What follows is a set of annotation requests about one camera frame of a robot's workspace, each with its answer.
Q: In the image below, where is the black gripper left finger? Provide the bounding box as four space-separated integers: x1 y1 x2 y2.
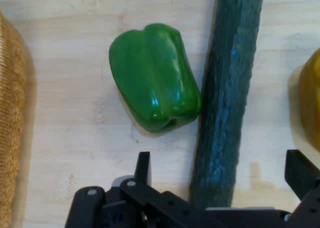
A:
65 151 206 228

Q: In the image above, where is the oval wicker basket with handles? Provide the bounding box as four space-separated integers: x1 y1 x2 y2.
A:
0 10 29 228

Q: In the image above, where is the green bell pepper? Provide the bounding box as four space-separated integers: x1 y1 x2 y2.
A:
108 22 202 134

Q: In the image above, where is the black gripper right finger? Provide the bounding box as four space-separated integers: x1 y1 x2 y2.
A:
284 149 320 228

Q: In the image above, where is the dark green cucumber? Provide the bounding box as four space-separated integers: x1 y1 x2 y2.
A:
189 0 265 210

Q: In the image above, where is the bamboo cutting board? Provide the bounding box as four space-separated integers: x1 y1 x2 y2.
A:
0 0 320 228

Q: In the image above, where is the brown potato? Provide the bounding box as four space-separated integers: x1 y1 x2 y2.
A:
298 48 320 150

